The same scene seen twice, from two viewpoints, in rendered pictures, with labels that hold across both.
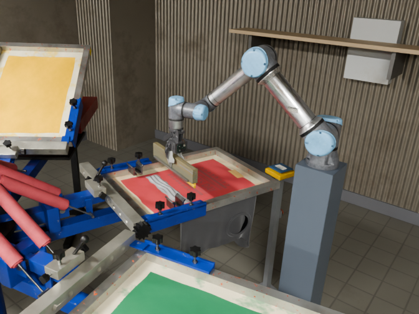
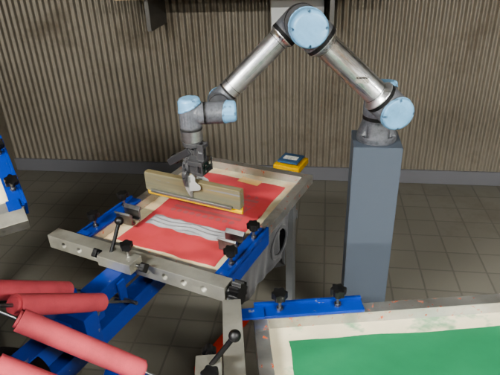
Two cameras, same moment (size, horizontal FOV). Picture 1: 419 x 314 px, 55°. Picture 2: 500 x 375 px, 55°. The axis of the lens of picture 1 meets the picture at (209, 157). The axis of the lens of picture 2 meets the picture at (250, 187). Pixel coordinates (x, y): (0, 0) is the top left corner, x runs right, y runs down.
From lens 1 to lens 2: 0.81 m
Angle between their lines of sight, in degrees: 25
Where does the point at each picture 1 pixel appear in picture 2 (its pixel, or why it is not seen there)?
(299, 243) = (366, 238)
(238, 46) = (119, 18)
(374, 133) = (315, 94)
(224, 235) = (268, 261)
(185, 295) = (358, 350)
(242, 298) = (414, 322)
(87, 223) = (123, 315)
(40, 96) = not seen: outside the picture
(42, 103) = not seen: outside the picture
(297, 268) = (365, 267)
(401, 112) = not seen: hidden behind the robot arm
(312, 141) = (392, 112)
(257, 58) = (316, 21)
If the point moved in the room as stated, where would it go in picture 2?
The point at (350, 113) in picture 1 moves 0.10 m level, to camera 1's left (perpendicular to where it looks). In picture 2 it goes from (283, 77) to (272, 79)
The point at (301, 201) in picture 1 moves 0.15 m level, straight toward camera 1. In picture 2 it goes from (364, 189) to (382, 207)
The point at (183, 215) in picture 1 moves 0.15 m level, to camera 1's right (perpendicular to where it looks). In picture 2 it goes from (253, 253) to (292, 240)
